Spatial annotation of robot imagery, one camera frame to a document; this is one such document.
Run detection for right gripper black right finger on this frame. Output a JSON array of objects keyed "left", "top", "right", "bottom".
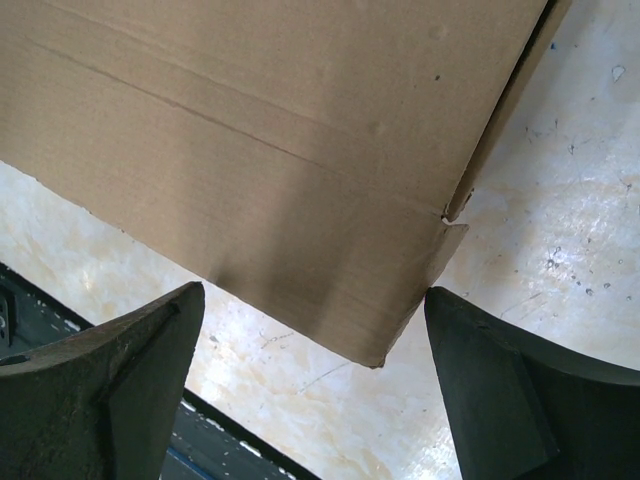
[{"left": 424, "top": 287, "right": 639, "bottom": 479}]

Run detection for cardboard box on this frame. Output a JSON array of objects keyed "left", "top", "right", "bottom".
[{"left": 1, "top": 1, "right": 568, "bottom": 368}]

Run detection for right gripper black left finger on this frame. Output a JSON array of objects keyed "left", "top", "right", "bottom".
[{"left": 1, "top": 282, "right": 205, "bottom": 479}]

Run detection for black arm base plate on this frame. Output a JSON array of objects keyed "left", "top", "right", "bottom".
[{"left": 0, "top": 259, "right": 306, "bottom": 480}]

